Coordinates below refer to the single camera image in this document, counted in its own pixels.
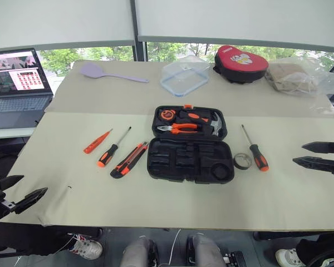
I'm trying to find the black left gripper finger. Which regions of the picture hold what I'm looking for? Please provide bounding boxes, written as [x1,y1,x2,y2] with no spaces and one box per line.
[14,187,49,215]
[0,175,25,192]

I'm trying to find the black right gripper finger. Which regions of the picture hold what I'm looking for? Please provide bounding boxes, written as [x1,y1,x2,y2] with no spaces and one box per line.
[301,141,334,154]
[292,156,334,173]

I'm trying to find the black orange screwdriver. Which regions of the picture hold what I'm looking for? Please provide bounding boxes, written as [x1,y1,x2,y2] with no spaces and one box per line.
[240,124,270,173]
[96,126,132,168]

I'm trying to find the orange voltage tester screwdriver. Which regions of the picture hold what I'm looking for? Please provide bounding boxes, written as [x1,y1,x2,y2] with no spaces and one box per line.
[83,128,114,155]

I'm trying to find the black orange utility knife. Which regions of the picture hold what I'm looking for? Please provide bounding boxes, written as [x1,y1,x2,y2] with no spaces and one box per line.
[110,141,149,179]

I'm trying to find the black tool case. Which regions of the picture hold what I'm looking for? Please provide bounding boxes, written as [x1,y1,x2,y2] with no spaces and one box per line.
[146,104,236,185]

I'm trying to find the black trouser leg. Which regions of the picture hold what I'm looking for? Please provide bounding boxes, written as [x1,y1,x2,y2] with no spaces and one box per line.
[296,231,334,267]
[0,221,104,257]

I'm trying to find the white side desk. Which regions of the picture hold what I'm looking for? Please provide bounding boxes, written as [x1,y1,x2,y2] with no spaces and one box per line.
[0,126,37,140]

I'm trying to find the clear plastic bag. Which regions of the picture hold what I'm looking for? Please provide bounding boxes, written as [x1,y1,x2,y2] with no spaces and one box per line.
[263,56,334,98]

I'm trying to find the white sneaker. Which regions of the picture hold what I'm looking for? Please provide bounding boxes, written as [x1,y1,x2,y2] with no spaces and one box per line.
[68,238,104,261]
[275,248,306,267]

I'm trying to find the folded beige cloth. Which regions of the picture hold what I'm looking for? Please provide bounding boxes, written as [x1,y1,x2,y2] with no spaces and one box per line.
[264,63,318,97]

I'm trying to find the black electrical tape roll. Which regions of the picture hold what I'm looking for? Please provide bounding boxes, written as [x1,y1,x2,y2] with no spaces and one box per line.
[233,152,253,170]

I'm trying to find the open laptop computer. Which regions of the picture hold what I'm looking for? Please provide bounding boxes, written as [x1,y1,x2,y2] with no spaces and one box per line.
[0,47,55,131]

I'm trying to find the black orange claw hammer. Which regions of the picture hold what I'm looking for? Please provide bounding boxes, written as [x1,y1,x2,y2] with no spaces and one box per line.
[179,109,227,137]

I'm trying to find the red and black bag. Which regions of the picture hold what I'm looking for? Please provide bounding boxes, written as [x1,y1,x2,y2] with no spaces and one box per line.
[213,44,269,85]

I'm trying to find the beige table cover sheet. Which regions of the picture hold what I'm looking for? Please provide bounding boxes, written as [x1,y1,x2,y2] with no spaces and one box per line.
[43,60,334,120]
[0,111,334,232]

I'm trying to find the purple silicone spatula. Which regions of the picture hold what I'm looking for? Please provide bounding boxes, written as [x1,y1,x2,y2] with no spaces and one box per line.
[80,62,150,84]

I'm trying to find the white roller blind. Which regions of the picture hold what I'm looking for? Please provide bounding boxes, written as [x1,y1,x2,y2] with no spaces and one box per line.
[134,0,334,55]
[0,0,136,53]

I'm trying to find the clear blue-rimmed plastic container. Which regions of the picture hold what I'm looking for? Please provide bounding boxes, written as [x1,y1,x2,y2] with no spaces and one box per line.
[160,54,211,98]

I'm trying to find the orange black tape measure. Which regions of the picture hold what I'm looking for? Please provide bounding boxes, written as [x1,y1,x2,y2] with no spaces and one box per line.
[159,108,178,122]

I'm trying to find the orange handled pliers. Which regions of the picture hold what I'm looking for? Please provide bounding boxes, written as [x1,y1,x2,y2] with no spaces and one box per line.
[156,122,199,135]

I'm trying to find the thin white floor cable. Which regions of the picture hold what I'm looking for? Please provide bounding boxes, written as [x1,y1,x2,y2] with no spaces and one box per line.
[168,228,182,265]

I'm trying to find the grey window frame post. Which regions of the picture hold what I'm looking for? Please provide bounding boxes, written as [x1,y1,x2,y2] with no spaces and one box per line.
[129,0,149,62]

